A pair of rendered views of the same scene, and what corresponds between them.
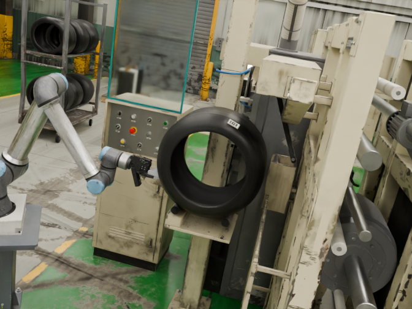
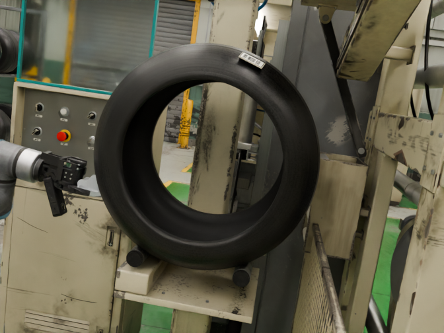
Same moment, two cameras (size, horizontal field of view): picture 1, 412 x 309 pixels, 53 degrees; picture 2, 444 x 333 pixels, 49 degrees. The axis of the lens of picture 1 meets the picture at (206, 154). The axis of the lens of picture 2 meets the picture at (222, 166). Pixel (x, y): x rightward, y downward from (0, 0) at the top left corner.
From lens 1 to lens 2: 0.97 m
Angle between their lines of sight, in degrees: 8
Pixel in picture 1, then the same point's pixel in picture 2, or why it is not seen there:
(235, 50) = not seen: outside the picture
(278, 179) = (335, 191)
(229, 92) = (233, 34)
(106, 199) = (20, 262)
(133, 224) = (69, 304)
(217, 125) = (217, 64)
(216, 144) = (211, 135)
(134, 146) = not seen: hidden behind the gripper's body
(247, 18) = not seen: outside the picture
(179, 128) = (139, 77)
